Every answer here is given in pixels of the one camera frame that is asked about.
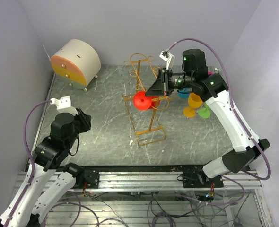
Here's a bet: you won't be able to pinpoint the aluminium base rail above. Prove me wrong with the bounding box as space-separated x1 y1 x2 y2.
16 164 258 192

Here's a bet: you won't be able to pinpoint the blue wine glass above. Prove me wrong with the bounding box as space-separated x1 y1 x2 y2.
177 88 192 99

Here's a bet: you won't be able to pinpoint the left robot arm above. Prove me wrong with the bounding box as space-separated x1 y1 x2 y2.
0 108 91 227

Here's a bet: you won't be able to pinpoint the green wine glass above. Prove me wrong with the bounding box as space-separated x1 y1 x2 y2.
198 103 211 118

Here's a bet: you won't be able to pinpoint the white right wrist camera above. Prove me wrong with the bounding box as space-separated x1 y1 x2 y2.
159 50 175 70

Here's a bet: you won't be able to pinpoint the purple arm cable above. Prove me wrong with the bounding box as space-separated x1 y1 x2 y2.
2 99 54 225
167 38 272 180

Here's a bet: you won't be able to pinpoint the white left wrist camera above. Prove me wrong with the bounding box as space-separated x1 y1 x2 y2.
50 96 78 116

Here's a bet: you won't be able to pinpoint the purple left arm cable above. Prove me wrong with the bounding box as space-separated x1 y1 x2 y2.
2 99 54 225

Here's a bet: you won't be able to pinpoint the gold wire glass rack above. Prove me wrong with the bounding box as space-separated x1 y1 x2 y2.
122 53 169 147

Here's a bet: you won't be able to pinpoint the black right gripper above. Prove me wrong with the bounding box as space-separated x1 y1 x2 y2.
145 67 194 97

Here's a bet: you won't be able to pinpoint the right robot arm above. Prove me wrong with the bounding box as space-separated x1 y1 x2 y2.
145 49 270 187

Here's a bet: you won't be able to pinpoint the round white drawer cabinet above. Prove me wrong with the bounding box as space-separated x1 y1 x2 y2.
51 39 101 91

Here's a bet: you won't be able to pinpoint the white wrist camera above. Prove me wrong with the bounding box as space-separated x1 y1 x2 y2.
159 50 175 70
50 96 78 116

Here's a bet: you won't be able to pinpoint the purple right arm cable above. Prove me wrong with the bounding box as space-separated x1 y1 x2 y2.
167 38 272 180

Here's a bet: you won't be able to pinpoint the orange wine glass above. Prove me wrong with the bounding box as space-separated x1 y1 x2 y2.
183 93 203 118

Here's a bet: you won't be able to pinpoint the red wine glass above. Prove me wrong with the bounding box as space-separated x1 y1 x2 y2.
133 91 160 111

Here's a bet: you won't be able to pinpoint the loose cables under table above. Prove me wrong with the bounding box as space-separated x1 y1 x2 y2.
42 189 249 227

